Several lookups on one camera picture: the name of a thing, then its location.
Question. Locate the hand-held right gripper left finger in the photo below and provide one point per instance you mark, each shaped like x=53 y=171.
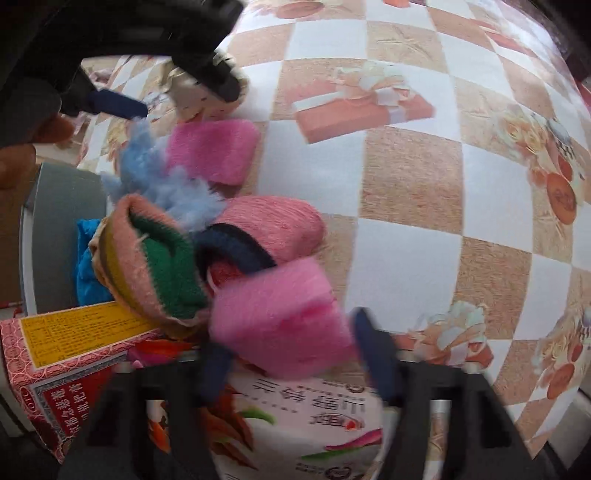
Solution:
x=214 y=371

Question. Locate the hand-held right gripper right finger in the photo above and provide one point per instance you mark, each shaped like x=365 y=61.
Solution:
x=375 y=355

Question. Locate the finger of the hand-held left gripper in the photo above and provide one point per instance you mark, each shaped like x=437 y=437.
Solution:
x=212 y=74
x=117 y=105

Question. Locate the beige printed cloth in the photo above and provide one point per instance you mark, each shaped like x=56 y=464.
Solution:
x=194 y=99

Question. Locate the light blue fluffy fibre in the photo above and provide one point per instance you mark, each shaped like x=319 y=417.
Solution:
x=152 y=170

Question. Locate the pink foam block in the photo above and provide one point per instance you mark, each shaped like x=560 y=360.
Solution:
x=277 y=318
x=212 y=150

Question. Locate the grey box with white inside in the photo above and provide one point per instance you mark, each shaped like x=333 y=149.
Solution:
x=60 y=221

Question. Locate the striped knitted hat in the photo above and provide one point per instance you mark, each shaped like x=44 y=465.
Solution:
x=134 y=258

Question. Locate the person's left hand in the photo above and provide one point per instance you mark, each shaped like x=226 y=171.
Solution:
x=18 y=161

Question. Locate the dark blue knitted band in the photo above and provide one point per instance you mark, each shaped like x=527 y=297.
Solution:
x=244 y=249

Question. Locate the blue cloth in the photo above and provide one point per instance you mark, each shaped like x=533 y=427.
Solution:
x=87 y=281

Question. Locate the pink yarn ball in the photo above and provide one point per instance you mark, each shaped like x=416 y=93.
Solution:
x=277 y=228

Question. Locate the red patterned cardboard box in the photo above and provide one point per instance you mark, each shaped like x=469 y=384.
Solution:
x=55 y=392

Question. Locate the checkered printed tablecloth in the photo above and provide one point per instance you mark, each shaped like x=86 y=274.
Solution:
x=415 y=184

